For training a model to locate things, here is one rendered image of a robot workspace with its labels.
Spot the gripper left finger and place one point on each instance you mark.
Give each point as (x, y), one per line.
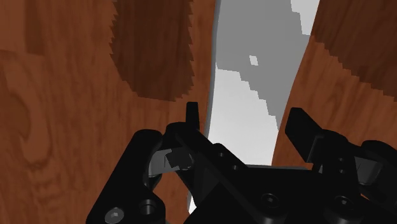
(130, 173)

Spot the brown wooden table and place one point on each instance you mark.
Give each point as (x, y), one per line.
(62, 108)
(341, 93)

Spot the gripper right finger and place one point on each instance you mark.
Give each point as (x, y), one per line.
(302, 130)

